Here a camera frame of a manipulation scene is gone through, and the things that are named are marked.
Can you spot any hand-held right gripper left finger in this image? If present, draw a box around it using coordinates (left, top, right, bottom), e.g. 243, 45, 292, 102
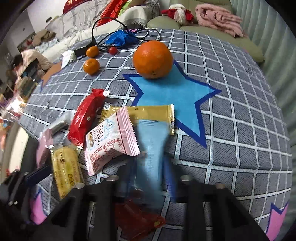
35, 160, 137, 241

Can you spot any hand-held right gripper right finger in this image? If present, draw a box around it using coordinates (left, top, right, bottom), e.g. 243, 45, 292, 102
163, 159, 270, 241

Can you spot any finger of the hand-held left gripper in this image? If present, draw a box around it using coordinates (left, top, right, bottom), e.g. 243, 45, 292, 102
24, 165, 53, 186

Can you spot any light blue snack packet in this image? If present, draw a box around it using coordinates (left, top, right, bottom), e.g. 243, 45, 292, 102
135, 119, 177, 210

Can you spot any crinkly red snack packet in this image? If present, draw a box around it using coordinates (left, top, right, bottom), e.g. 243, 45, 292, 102
115, 200, 166, 240

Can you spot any pink white snack packet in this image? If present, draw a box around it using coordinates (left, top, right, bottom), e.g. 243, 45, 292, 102
84, 107, 141, 176

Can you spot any pink paper star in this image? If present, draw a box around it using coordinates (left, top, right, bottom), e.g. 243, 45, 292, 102
265, 201, 290, 241
30, 189, 48, 226

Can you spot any plain pink snack packet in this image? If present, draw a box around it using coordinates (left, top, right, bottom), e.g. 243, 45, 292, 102
36, 128, 55, 168

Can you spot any clear yellow biscuit packet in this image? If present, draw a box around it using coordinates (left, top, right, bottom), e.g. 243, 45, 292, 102
50, 143, 85, 200

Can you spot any silver white snack packet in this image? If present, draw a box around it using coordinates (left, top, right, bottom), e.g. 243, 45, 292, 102
46, 110, 77, 135

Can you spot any gold snack packet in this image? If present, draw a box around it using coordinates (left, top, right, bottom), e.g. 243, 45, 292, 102
99, 104, 175, 135

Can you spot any long red snack packet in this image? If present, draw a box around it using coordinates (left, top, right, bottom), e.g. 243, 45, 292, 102
68, 89, 110, 149

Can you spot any blue paper star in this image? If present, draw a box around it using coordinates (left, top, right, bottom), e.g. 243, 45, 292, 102
122, 60, 222, 149

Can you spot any grey checked tablecloth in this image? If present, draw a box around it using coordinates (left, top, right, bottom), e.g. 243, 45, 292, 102
17, 28, 293, 241

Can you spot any brown paper star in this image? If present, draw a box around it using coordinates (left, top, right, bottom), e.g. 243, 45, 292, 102
40, 61, 63, 87

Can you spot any white crumpled tissue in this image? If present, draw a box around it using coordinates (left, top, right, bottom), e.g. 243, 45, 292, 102
61, 50, 77, 68

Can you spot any small mandarin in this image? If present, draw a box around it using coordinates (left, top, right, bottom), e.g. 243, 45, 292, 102
86, 46, 99, 58
83, 58, 100, 75

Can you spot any large orange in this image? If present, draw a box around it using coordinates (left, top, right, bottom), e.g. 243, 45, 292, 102
133, 40, 174, 79

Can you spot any black power bank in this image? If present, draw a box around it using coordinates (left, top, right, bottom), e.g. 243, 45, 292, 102
73, 42, 97, 56

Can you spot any blue plastic bag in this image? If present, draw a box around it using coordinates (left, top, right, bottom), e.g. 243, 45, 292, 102
106, 30, 139, 47

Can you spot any green sofa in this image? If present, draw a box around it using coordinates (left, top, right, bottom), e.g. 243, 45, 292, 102
147, 0, 265, 63

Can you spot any red white plush toy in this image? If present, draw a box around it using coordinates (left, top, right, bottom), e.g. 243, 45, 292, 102
161, 3, 195, 25

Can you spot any pink fluffy blanket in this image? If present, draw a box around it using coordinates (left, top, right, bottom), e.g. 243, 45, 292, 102
195, 3, 246, 39

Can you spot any white sofa throw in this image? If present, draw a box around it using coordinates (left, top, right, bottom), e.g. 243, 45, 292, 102
43, 5, 149, 61

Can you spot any red cushion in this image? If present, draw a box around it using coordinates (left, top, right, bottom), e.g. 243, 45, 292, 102
63, 0, 93, 14

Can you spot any black cable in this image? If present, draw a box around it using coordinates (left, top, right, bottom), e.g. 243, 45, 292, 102
91, 17, 163, 52

